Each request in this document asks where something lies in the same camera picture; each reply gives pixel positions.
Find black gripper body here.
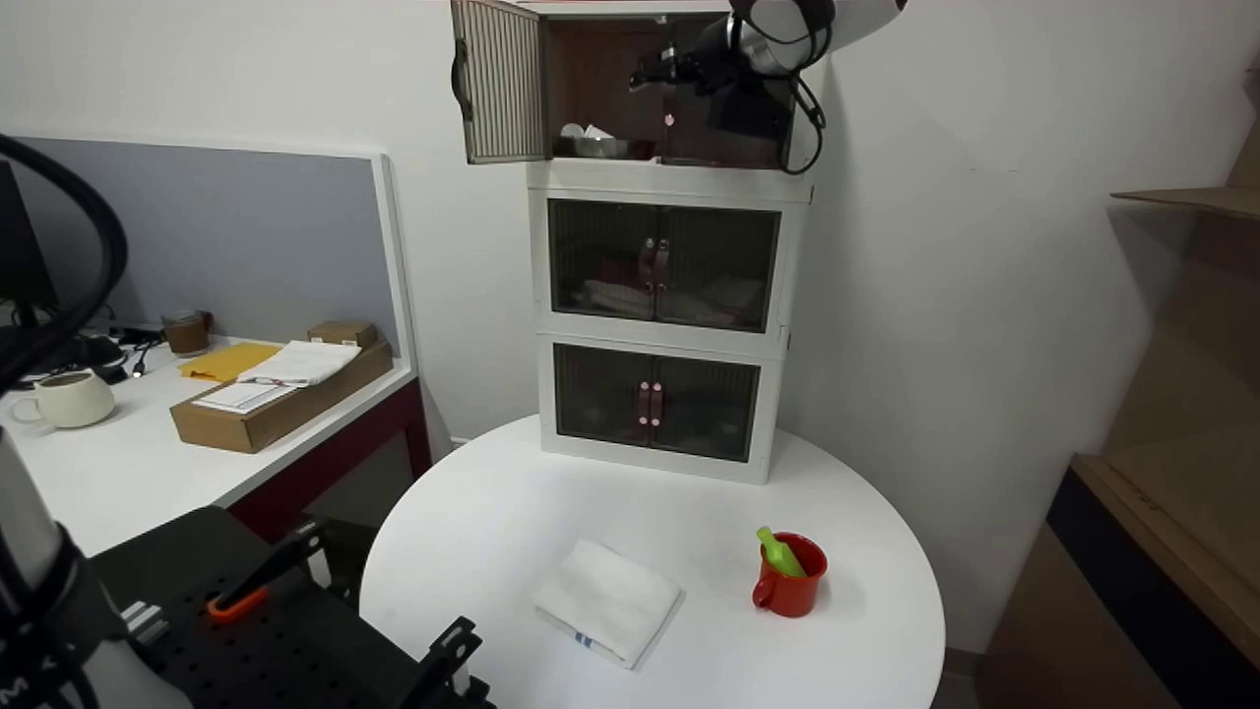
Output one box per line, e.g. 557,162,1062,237
673,44,801,111

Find smoked transparent cabinet door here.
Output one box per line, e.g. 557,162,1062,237
655,80,801,175
650,204,784,335
549,196,662,327
450,0,549,168
646,350,763,465
553,344,655,444

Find white crumpled item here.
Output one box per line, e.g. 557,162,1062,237
557,119,621,162

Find white three-tier storage cabinet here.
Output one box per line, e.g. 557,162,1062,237
522,0,818,490

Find white paper sheets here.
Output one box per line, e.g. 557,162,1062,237
193,335,365,418

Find green item in cup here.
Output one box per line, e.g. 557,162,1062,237
752,526,807,582

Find shallow cardboard tray box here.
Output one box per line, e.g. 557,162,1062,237
171,318,398,456

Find yellow envelope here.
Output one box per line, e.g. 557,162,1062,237
172,335,288,385

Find red plastic cup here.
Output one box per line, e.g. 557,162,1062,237
750,529,834,623

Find white folded cloth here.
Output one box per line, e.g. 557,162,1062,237
529,535,685,669

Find small brown cup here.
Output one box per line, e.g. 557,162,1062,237
163,306,218,360

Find cardboard box with black band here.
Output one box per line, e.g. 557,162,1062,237
979,449,1260,709

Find white ceramic mug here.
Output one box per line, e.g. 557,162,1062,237
5,368,122,434

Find black perforated base board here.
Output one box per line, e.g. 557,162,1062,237
92,503,495,709

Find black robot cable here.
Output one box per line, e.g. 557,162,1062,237
725,0,839,176

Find grey partition white frame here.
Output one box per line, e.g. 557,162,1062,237
0,136,420,385

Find thick black cable hose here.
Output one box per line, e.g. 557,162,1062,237
0,132,135,398

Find black cable clutter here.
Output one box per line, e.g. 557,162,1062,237
72,318,171,385

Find white desk dark red frame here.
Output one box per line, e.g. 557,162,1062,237
0,330,437,564

